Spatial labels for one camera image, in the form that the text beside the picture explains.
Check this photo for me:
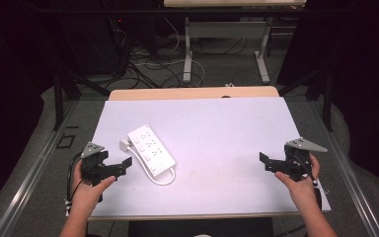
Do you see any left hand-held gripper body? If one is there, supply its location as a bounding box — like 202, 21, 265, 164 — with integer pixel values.
80, 141, 116, 188

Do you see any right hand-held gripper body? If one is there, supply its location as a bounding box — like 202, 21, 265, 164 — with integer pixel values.
283, 136, 329, 183

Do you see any person's left hand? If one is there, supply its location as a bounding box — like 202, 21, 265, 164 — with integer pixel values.
71, 160, 117, 215

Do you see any person's right hand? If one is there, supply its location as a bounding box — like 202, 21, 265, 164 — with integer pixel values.
273, 153, 322, 211

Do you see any white power plug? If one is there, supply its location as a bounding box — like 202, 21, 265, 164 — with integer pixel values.
118, 138, 133, 153

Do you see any white power strip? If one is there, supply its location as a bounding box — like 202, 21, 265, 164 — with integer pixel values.
126, 123, 178, 178

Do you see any white table mat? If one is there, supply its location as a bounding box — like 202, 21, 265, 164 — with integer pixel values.
89, 96, 332, 219

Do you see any black metal stand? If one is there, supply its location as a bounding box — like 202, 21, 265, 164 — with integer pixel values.
52, 62, 112, 131
277, 63, 334, 132

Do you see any person's dark clothing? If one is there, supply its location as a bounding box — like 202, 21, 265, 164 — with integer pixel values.
127, 216, 274, 237

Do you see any white-legged desk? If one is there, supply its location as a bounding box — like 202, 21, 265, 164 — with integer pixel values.
163, 0, 308, 85

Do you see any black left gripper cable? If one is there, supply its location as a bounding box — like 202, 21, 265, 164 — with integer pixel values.
64, 151, 84, 216

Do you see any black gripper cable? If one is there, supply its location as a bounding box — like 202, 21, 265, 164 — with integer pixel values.
291, 153, 324, 211
64, 151, 84, 216

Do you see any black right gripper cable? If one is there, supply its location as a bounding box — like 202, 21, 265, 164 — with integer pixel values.
291, 153, 324, 211

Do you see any white power strip cable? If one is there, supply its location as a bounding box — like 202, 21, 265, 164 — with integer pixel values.
126, 145, 178, 187

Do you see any aluminium floor rail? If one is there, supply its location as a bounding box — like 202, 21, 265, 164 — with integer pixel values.
309, 100, 379, 237
0, 100, 80, 237

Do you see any tangle of floor cables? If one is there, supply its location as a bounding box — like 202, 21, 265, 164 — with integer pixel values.
107, 16, 250, 90

